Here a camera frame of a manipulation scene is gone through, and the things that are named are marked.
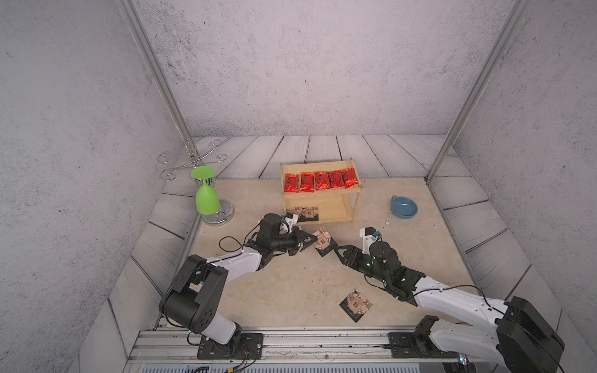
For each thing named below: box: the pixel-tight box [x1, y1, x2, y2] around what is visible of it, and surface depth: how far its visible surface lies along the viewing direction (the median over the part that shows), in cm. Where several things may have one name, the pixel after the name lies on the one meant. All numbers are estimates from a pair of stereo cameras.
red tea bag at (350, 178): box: [342, 167, 359, 189], surface depth 91 cm
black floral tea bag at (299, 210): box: [286, 205, 306, 218], surface depth 107 cm
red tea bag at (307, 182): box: [300, 171, 315, 193], surface depth 91 cm
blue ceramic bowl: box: [391, 196, 419, 220], surface depth 109 cm
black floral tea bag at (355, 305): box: [338, 289, 374, 323], surface depth 82 cm
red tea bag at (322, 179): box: [314, 170, 331, 191], surface depth 90 cm
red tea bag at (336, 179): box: [328, 170, 346, 189], surface depth 91 cm
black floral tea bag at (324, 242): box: [312, 226, 339, 258], surface depth 85 cm
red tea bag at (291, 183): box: [284, 173, 300, 193], surface depth 90 cm
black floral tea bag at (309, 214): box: [300, 205, 320, 222], surface depth 106 cm
